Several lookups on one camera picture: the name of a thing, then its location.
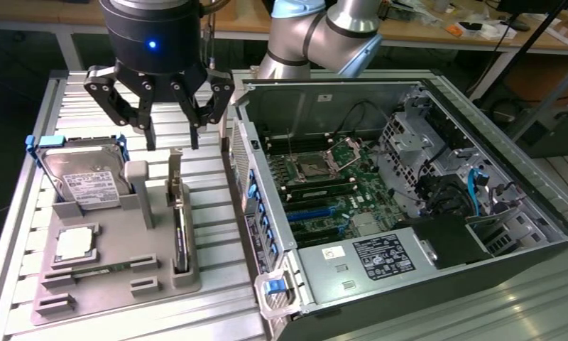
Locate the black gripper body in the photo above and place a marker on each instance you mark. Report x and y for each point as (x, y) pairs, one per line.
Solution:
(151, 28)

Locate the NVIDIA graphics card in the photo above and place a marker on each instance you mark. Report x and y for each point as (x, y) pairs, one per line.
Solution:
(182, 245)

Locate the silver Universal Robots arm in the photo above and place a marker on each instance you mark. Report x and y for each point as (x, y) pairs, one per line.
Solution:
(289, 35)

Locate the thin locking lever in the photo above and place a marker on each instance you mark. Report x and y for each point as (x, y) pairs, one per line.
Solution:
(290, 142)

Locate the blue card retention clip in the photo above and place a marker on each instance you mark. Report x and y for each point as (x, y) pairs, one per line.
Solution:
(264, 223)
(272, 252)
(259, 208)
(252, 192)
(252, 177)
(268, 237)

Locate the hard disk in blue carrier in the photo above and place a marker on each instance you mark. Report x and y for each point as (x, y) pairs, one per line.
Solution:
(87, 184)

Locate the wooden desk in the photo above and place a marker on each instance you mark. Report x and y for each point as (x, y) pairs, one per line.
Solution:
(28, 16)
(530, 42)

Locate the CPU socket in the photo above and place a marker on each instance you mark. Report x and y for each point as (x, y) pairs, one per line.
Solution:
(310, 167)

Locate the silver socket cover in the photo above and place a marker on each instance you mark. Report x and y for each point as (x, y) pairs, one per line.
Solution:
(337, 145)

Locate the black RAM stick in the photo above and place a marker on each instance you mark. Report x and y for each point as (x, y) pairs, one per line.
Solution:
(319, 193)

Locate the blue expansion slot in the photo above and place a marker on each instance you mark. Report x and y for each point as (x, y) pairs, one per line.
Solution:
(313, 213)

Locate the green motherboard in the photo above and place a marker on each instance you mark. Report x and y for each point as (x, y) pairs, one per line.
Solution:
(365, 188)

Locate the silver CPU chip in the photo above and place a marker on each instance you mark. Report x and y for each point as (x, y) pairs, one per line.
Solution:
(76, 245)

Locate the silver disk bay cage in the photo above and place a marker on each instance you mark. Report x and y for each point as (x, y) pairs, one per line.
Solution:
(407, 149)

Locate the long black expansion slot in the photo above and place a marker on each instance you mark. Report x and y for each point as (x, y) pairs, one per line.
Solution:
(322, 240)
(318, 231)

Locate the grey plastic parts rack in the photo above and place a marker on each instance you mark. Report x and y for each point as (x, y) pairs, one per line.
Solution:
(123, 255)

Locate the green RAM stick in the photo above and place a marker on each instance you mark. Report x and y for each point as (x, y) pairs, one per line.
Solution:
(102, 269)

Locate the silver chipset heatsink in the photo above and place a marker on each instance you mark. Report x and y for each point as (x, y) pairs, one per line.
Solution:
(369, 223)

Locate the orange white small tool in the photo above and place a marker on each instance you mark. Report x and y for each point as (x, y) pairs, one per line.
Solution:
(455, 29)

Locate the blue case latch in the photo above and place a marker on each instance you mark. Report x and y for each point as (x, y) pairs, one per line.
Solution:
(275, 287)

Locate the black disk bay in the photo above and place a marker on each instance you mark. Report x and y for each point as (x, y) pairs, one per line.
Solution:
(445, 199)

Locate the grey power supply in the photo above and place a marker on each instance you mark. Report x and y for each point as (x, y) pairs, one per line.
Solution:
(350, 284)

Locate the white plastic object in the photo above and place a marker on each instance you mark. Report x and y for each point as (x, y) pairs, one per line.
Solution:
(493, 31)

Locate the black monitor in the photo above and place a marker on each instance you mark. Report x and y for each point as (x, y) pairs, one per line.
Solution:
(535, 5)

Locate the black stand pole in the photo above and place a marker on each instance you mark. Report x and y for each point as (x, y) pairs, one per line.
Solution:
(546, 26)

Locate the dark equipment box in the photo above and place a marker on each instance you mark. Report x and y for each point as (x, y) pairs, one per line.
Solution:
(559, 138)

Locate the grey computer tower case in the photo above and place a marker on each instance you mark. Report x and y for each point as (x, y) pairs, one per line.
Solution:
(455, 295)

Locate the aluminium frame strut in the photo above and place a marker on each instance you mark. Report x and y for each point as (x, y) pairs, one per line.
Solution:
(565, 85)

